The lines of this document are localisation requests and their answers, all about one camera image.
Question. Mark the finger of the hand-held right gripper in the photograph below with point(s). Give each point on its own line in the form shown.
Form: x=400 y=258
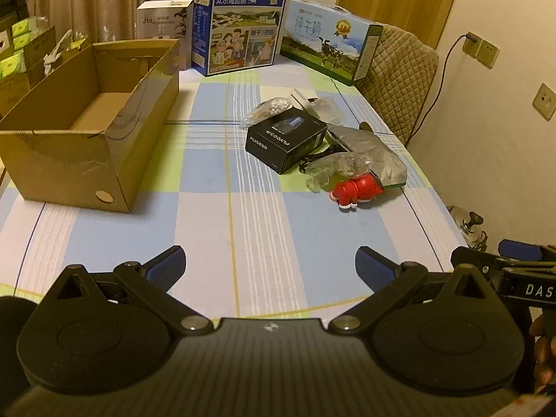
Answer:
x=473 y=258
x=519 y=248

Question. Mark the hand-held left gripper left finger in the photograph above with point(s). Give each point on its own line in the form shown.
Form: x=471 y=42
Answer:
x=167 y=265

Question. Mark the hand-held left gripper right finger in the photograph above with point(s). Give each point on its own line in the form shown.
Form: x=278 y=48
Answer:
x=372 y=266

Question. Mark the red toy figure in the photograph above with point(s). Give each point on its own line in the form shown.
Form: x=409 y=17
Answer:
x=354 y=191

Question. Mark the clear crinkled plastic packaging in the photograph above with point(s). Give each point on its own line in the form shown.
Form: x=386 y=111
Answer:
x=334 y=167

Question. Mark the silver foil bag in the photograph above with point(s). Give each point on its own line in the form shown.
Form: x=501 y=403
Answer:
x=373 y=147

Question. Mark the brown cardboard box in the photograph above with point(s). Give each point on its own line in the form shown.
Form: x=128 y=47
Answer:
x=65 y=160

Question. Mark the black product box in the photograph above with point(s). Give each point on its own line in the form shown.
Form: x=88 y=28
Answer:
x=284 y=143

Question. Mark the cotton swab bag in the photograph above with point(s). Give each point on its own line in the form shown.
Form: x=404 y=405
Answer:
x=267 y=110

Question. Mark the person's right hand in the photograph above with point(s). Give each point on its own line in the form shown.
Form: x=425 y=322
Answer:
x=545 y=347

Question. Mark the shiny metal vessel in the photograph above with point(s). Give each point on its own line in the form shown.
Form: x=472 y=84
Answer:
x=467 y=226

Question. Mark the checkered tablecloth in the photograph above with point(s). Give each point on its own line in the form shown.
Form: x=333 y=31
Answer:
x=260 y=217

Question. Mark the quilted beige chair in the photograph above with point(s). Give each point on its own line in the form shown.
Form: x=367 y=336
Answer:
x=399 y=78

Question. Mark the charger plug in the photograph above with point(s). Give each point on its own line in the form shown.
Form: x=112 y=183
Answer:
x=471 y=37

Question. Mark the light blue milk carton box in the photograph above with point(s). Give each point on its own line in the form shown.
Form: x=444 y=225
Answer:
x=330 y=39

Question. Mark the small yellow carton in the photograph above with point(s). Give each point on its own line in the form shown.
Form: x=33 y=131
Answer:
x=80 y=43

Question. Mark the white plastic bag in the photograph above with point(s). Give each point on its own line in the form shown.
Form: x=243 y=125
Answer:
x=58 y=50

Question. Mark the white appliance box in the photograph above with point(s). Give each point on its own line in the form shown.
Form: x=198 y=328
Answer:
x=163 y=21

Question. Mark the dark blue milk carton box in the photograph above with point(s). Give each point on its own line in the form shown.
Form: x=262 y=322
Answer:
x=241 y=26

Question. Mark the green tissue packet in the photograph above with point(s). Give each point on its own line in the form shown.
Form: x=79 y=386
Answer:
x=11 y=66
x=21 y=43
x=28 y=26

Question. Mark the black metal rack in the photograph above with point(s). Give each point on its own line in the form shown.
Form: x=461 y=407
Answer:
x=11 y=4

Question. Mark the beige wall socket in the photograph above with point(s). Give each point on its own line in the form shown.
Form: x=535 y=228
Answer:
x=471 y=47
x=545 y=102
x=488 y=54

